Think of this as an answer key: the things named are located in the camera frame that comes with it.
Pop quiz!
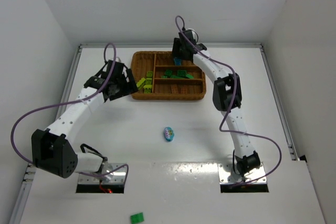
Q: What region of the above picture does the teal long lego brick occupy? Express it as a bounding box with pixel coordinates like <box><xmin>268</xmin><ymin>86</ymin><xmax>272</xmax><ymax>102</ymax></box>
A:
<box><xmin>173</xmin><ymin>57</ymin><xmax>182</xmax><ymax>66</ymax></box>

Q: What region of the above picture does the lime long lego brick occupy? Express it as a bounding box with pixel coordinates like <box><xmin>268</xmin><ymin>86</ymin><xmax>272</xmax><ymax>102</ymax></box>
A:
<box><xmin>136</xmin><ymin>78</ymin><xmax>146</xmax><ymax>90</ymax></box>

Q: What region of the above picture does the green small square lego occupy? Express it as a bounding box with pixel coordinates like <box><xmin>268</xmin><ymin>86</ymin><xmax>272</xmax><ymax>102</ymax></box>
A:
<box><xmin>177</xmin><ymin>70</ymin><xmax>187</xmax><ymax>78</ymax></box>

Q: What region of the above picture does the lime angled lego brick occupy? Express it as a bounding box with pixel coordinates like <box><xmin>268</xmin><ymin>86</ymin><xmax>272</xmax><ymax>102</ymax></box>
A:
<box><xmin>143</xmin><ymin>84</ymin><xmax>153</xmax><ymax>94</ymax></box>

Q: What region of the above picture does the lime hollow square lego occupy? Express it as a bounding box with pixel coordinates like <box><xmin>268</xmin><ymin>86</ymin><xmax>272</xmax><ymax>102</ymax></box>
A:
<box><xmin>145</xmin><ymin>78</ymin><xmax>153</xmax><ymax>85</ymax></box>

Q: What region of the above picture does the green tall lego brick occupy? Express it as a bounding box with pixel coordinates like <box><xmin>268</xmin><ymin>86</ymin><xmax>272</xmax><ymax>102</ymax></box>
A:
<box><xmin>164</xmin><ymin>69</ymin><xmax>173</xmax><ymax>77</ymax></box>

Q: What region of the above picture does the brown wicker divided basket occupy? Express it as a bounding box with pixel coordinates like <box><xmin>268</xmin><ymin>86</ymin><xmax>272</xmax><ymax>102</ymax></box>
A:
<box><xmin>131</xmin><ymin>51</ymin><xmax>206</xmax><ymax>101</ymax></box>

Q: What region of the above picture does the brown lego plate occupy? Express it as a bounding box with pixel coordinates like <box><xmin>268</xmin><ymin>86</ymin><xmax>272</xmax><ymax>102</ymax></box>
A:
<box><xmin>180</xmin><ymin>87</ymin><xmax>187</xmax><ymax>94</ymax></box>
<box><xmin>171</xmin><ymin>84</ymin><xmax>179</xmax><ymax>94</ymax></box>

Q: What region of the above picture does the lime square lego brick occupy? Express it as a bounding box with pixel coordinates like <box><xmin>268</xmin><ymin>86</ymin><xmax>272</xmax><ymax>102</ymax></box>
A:
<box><xmin>146</xmin><ymin>71</ymin><xmax>153</xmax><ymax>78</ymax></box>

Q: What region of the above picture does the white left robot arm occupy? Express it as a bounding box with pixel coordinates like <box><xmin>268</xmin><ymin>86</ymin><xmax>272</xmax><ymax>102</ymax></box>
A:
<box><xmin>31</xmin><ymin>60</ymin><xmax>138</xmax><ymax>178</ymax></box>

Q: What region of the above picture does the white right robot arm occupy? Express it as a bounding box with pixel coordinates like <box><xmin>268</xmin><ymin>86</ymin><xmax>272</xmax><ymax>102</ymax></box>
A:
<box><xmin>172</xmin><ymin>28</ymin><xmax>260</xmax><ymax>177</ymax></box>

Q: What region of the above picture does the teal rounded printed lego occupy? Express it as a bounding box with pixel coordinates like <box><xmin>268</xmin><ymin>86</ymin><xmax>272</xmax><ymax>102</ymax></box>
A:
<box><xmin>163</xmin><ymin>127</ymin><xmax>174</xmax><ymax>142</ymax></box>

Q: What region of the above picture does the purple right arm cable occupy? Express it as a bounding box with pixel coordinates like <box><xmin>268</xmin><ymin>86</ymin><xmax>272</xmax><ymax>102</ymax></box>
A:
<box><xmin>175</xmin><ymin>15</ymin><xmax>282</xmax><ymax>187</ymax></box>

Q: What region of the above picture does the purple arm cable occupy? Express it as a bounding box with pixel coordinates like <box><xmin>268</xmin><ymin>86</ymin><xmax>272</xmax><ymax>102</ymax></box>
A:
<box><xmin>10</xmin><ymin>42</ymin><xmax>129</xmax><ymax>180</ymax></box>
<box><xmin>175</xmin><ymin>15</ymin><xmax>282</xmax><ymax>187</ymax></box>

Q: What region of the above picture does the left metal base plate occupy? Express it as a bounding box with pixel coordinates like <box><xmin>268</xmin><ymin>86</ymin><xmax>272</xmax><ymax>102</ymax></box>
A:
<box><xmin>78</xmin><ymin>162</ymin><xmax>129</xmax><ymax>185</ymax></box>

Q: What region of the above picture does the metal base plate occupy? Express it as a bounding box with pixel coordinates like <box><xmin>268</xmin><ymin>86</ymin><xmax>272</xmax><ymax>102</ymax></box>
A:
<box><xmin>78</xmin><ymin>162</ymin><xmax>129</xmax><ymax>185</ymax></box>
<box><xmin>218</xmin><ymin>163</ymin><xmax>267</xmax><ymax>185</ymax></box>

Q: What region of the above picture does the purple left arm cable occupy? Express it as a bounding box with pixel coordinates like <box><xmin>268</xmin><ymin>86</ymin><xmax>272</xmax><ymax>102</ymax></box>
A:
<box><xmin>10</xmin><ymin>42</ymin><xmax>129</xmax><ymax>180</ymax></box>

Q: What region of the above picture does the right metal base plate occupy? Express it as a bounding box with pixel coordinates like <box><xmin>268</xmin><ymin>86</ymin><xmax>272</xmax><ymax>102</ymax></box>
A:
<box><xmin>218</xmin><ymin>163</ymin><xmax>267</xmax><ymax>185</ymax></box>

